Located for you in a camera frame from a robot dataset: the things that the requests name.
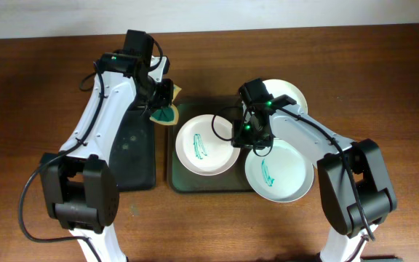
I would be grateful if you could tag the large dark serving tray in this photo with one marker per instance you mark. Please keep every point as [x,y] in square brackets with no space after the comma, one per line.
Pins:
[184,181]

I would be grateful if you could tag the green yellow sponge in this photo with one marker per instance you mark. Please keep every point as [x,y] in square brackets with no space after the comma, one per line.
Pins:
[167,115]

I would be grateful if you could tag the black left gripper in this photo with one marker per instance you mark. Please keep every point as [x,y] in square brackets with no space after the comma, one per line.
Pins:
[166,99]

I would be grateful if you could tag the white plate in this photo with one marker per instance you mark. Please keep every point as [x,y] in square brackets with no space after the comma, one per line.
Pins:
[278,87]
[279,174]
[200,150]

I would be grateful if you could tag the small black tray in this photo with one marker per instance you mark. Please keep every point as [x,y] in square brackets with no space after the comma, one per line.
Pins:
[132,159]

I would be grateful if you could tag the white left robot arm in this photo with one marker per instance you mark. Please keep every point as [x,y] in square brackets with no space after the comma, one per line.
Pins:
[80,190]

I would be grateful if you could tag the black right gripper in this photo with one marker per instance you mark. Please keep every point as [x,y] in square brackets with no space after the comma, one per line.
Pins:
[239,140]

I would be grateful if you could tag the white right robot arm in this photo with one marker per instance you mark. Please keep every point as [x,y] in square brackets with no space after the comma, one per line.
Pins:
[356,192]

